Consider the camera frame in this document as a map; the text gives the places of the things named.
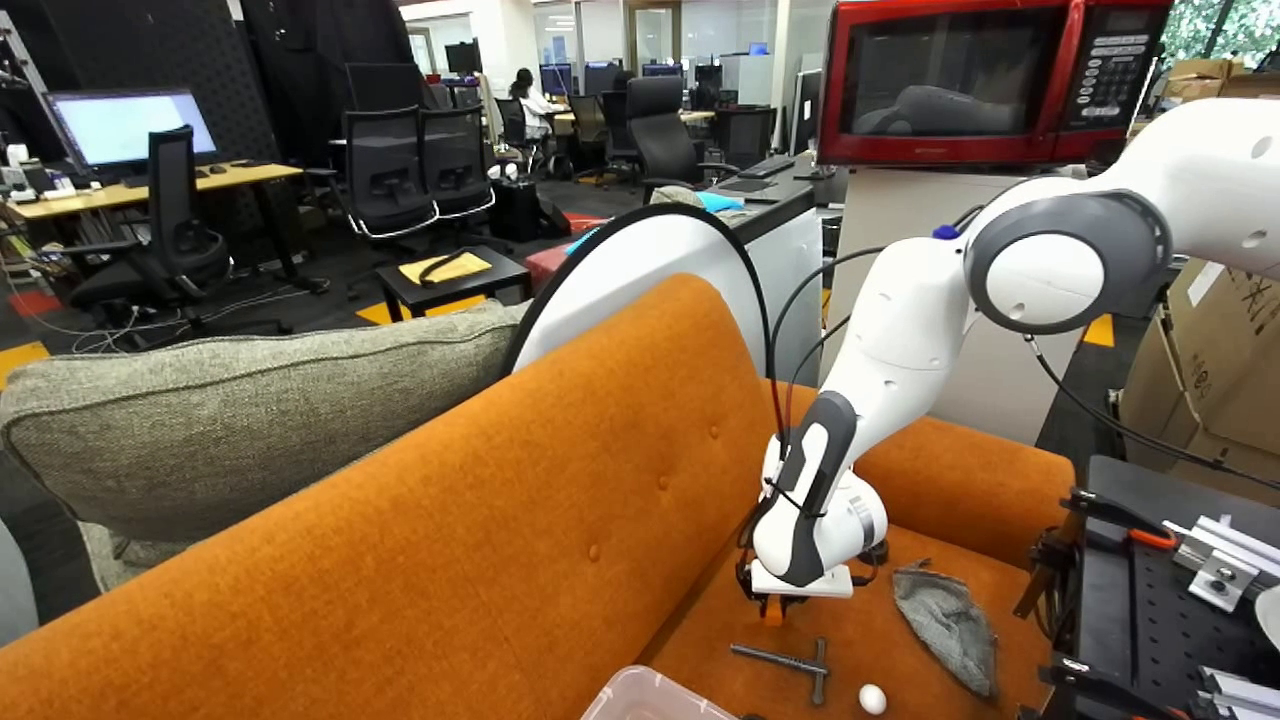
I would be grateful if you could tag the white cabinet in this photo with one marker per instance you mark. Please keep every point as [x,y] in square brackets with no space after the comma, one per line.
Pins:
[884,215]

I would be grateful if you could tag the wooden desk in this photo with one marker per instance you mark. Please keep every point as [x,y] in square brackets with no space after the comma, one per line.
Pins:
[225,174]

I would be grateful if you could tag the yellow folder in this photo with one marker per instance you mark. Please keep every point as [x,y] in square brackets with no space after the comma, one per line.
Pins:
[444,271]

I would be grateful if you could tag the turquoise flat item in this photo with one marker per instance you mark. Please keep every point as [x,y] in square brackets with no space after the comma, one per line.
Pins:
[717,200]

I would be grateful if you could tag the small black table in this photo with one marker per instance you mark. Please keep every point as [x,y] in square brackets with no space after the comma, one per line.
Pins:
[466,290]

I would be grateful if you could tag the red microwave oven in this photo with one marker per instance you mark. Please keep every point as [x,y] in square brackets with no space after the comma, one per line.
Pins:
[984,83]

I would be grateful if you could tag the black mesh office chair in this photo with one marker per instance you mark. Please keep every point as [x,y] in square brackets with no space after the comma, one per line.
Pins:
[459,159]
[387,166]

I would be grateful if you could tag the computer monitor lit screen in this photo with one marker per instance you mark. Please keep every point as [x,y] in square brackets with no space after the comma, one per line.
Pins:
[135,125]

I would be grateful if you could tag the orange fabric sofa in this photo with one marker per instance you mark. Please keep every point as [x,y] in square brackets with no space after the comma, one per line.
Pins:
[466,535]

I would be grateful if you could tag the white round panel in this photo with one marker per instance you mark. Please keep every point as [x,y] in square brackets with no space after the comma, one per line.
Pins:
[643,283]

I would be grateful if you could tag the grey cushion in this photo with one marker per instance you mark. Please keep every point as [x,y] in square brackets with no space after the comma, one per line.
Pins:
[240,412]

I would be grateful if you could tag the seated person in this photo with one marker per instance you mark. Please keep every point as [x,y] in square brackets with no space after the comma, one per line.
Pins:
[523,95]

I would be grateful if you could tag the clear plastic bin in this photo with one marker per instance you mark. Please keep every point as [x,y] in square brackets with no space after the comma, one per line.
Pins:
[652,702]

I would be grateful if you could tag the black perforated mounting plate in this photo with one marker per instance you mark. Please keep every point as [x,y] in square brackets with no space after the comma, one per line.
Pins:
[1145,615]

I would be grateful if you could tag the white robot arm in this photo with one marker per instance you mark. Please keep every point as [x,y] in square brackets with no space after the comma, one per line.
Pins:
[907,347]

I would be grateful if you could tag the black toggle clamp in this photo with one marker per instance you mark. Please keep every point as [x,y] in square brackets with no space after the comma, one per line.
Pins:
[1100,513]

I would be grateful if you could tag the small white ball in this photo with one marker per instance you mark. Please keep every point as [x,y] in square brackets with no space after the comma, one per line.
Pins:
[873,699]

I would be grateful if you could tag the small cardboard box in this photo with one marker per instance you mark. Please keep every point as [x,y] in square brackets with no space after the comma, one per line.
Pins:
[1222,83]

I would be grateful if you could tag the silver metal bracket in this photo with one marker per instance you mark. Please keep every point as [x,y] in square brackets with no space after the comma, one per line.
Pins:
[1222,563]

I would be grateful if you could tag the metal T-shaped tool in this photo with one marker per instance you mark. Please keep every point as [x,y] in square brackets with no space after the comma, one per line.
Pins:
[780,659]

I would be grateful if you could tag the black metal stand post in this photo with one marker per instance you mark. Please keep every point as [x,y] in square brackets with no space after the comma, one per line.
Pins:
[1087,400]

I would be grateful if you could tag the white counter dark top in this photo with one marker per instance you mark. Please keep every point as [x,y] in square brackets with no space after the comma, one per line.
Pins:
[797,286]

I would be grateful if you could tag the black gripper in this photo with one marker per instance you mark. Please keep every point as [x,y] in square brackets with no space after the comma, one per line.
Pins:
[748,564]

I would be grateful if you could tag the large cardboard box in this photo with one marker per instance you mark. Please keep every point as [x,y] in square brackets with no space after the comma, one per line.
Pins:
[1227,361]

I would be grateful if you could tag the gray crumpled cloth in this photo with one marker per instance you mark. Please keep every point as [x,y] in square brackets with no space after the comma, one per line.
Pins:
[947,626]

